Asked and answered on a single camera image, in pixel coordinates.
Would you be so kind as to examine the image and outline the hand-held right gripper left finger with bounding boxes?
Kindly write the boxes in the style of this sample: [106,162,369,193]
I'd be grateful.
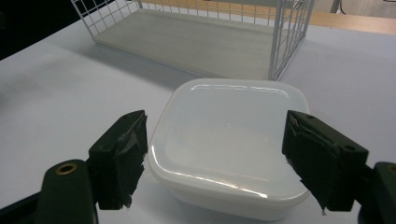
[88,109,149,211]

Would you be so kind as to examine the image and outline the white plastic lidded container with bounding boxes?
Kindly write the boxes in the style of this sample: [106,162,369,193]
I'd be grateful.
[147,77,312,222]

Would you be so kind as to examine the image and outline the wooden desk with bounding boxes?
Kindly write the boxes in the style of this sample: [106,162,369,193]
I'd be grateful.
[141,0,396,35]

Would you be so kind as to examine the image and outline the white wire basket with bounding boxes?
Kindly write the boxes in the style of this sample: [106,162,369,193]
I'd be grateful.
[70,0,316,81]

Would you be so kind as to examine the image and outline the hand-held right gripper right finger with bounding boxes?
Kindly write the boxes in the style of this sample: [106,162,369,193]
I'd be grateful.
[281,109,370,216]

